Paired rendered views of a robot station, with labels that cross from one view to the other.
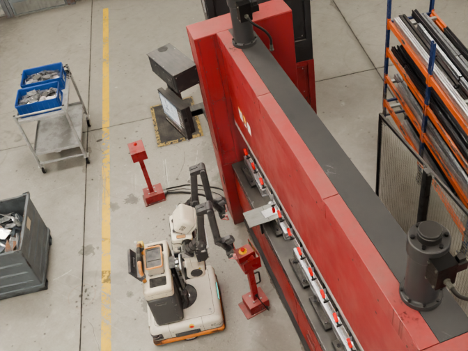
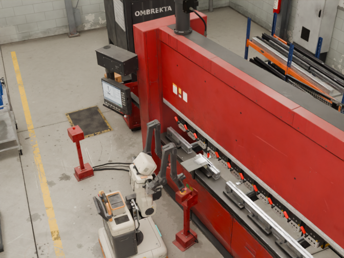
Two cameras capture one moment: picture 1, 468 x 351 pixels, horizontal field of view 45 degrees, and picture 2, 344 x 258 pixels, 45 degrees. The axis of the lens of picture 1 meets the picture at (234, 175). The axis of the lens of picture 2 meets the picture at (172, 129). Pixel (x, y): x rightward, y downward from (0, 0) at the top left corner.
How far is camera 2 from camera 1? 1.46 m
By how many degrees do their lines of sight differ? 18
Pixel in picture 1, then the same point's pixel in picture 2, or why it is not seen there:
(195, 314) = (145, 249)
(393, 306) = not seen: outside the picture
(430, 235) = not seen: outside the picture
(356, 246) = (331, 132)
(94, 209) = (34, 187)
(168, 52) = (112, 48)
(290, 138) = (248, 79)
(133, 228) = (71, 197)
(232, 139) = (159, 114)
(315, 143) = (267, 81)
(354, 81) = not seen: hidden behind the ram
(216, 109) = (151, 89)
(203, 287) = (147, 229)
